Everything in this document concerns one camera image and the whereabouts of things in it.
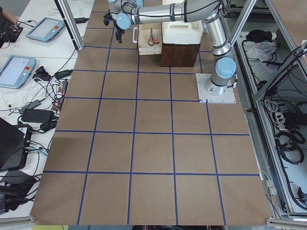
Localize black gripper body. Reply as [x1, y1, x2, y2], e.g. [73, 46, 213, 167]
[103, 10, 125, 36]

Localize wooden drawer with white handle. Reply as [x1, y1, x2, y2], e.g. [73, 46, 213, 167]
[132, 23, 162, 56]

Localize grey orange scissors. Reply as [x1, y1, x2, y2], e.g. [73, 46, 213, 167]
[147, 28, 160, 46]

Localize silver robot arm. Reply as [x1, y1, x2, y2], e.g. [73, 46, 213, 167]
[103, 0, 236, 96]

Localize dark brown drawer cabinet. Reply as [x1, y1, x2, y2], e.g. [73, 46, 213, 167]
[160, 43, 201, 67]

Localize white plastic tray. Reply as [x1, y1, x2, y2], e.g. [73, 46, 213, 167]
[162, 21, 203, 45]

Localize blue teach pendant far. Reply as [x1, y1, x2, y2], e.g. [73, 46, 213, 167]
[26, 17, 65, 42]

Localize blue teach pendant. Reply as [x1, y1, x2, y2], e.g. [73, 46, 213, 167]
[0, 55, 36, 89]
[26, 17, 65, 42]

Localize blue teach pendant near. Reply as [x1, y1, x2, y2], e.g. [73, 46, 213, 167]
[0, 55, 36, 89]

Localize black power adapter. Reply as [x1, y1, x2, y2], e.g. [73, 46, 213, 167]
[21, 109, 54, 123]

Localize white cloth bundle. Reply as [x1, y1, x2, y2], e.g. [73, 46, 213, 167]
[247, 41, 277, 62]

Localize black laptop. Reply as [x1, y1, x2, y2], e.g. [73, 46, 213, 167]
[0, 119, 32, 171]

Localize aluminium frame post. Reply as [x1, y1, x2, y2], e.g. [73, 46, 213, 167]
[54, 0, 84, 51]

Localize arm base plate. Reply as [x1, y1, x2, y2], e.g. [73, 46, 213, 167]
[196, 73, 236, 104]

